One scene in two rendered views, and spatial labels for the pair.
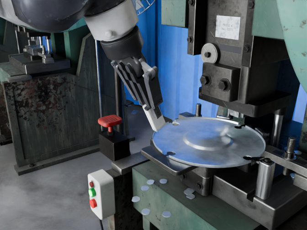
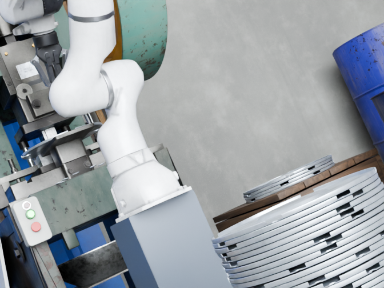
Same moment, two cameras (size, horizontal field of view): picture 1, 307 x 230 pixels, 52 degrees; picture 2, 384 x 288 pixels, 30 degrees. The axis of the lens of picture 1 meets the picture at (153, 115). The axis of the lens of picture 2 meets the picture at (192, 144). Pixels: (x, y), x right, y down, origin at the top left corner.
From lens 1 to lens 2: 2.23 m
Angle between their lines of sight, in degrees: 80
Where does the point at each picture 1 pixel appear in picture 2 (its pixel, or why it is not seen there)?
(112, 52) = (54, 38)
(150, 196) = (64, 198)
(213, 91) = (46, 108)
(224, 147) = not seen: hidden behind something
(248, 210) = not seen: hidden behind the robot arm
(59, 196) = not seen: outside the picture
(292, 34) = (122, 8)
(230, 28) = (31, 69)
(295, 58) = (123, 20)
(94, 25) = (49, 19)
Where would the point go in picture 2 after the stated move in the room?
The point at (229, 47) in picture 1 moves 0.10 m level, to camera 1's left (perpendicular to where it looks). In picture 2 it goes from (36, 80) to (23, 79)
